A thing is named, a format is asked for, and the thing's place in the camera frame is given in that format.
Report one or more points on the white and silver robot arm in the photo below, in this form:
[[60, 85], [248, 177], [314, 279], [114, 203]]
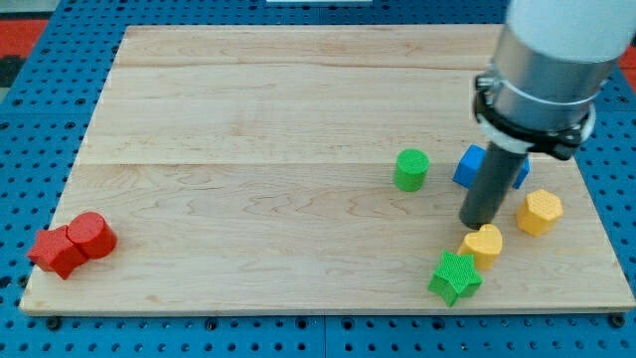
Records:
[[550, 63]]

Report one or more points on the blue cube block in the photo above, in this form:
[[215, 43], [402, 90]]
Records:
[[471, 161]]

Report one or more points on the light wooden board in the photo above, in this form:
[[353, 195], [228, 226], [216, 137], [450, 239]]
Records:
[[249, 170]]

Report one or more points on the green cylinder block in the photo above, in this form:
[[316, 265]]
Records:
[[411, 169]]

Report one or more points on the green star block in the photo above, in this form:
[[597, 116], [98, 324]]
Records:
[[454, 277]]

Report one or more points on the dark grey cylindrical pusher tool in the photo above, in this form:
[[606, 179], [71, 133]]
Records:
[[495, 176]]

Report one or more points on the yellow heart block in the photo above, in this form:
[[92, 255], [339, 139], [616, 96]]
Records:
[[485, 246]]

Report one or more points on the yellow hexagon block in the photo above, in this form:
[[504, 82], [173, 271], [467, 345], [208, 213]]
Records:
[[539, 212]]

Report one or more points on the red cylinder block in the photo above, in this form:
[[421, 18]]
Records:
[[92, 235]]

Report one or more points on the red star block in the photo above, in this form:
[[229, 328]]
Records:
[[53, 251]]

